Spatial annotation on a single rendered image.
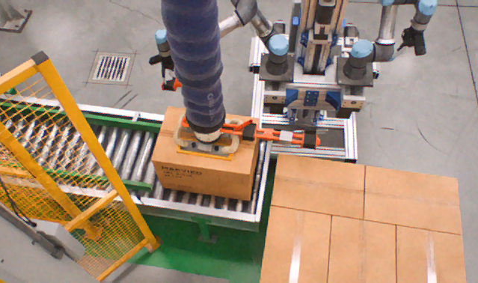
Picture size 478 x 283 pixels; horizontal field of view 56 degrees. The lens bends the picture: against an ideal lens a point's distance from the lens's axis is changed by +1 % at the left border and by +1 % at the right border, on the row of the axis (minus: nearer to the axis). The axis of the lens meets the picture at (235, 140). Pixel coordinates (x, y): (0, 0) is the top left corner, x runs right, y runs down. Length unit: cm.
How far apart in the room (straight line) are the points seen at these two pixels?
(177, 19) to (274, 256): 162
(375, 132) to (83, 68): 276
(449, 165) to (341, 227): 138
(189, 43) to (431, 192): 197
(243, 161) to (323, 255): 77
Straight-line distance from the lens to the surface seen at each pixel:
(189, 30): 183
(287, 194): 298
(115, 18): 490
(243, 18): 240
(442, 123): 422
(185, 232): 348
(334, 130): 366
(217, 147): 261
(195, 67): 200
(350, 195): 304
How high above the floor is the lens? 326
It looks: 59 degrees down
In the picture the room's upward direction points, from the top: 3 degrees counter-clockwise
